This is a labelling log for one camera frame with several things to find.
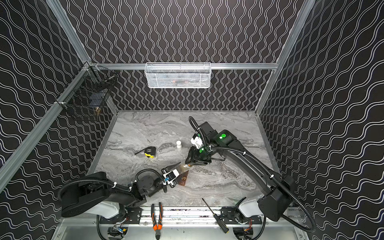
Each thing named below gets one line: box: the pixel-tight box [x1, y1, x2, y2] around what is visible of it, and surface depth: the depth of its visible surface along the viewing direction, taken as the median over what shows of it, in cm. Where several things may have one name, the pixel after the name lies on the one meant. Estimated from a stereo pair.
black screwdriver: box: [201, 198, 230, 234], surface depth 73 cm
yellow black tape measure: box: [134, 146, 157, 158], surface depth 97 cm
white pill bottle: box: [176, 140, 182, 149], surface depth 97 cm
